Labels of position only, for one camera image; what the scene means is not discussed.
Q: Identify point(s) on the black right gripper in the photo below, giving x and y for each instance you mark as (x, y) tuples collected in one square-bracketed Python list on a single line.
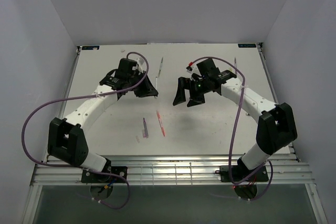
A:
[(184, 83)]

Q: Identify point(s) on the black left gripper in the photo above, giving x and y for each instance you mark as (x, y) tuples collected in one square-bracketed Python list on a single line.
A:
[(148, 89)]

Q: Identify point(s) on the green label clear pen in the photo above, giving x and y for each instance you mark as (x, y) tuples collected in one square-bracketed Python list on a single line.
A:
[(160, 67)]

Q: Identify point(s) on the red highlighter pen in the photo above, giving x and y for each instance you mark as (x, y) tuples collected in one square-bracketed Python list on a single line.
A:
[(160, 123)]

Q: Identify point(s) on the purple highlighter pen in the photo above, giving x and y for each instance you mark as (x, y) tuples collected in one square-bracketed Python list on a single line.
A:
[(145, 128)]

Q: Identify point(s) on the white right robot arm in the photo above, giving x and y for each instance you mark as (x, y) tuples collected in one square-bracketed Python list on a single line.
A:
[(276, 126)]

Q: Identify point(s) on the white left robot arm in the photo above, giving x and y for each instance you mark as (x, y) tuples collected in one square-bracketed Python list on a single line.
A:
[(66, 137)]

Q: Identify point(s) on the dark blue left corner sticker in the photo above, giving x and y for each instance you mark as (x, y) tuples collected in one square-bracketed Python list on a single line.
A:
[(90, 47)]

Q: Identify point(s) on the dark blue corner sticker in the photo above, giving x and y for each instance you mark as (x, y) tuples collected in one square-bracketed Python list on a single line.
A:
[(247, 45), (90, 47)]

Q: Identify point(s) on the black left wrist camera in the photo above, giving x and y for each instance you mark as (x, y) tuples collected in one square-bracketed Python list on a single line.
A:
[(126, 67)]

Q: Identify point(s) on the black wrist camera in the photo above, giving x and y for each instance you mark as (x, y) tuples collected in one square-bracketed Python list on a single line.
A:
[(207, 68), (126, 67)]

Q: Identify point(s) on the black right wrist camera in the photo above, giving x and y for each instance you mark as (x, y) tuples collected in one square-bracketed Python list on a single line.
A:
[(207, 68)]

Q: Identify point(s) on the aluminium frame rail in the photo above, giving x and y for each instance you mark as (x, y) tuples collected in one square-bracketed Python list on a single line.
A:
[(175, 170)]

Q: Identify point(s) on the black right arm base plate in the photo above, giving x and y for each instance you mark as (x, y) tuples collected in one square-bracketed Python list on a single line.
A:
[(240, 171)]

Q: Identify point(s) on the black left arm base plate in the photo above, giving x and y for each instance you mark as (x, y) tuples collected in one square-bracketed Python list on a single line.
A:
[(117, 174)]

